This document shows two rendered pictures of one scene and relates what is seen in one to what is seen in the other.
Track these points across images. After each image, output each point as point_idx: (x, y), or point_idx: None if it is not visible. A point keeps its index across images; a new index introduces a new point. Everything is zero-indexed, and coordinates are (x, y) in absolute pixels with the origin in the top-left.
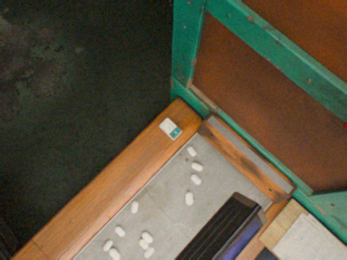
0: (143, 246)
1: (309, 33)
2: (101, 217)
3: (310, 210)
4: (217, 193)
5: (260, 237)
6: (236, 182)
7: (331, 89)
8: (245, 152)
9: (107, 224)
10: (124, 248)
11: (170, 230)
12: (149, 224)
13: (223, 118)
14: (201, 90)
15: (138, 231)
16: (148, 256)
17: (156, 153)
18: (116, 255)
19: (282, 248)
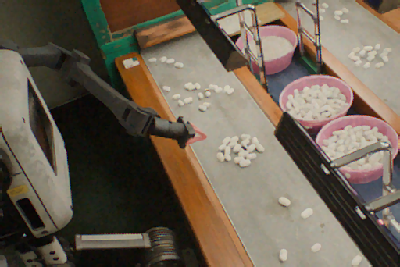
0: (191, 86)
1: None
2: (160, 101)
3: None
4: (184, 55)
5: None
6: (184, 47)
7: None
8: (166, 22)
9: (168, 104)
10: (187, 97)
11: (192, 77)
12: (182, 85)
13: (141, 26)
14: (118, 29)
15: (183, 90)
16: (198, 85)
17: (141, 72)
18: (188, 97)
19: (228, 31)
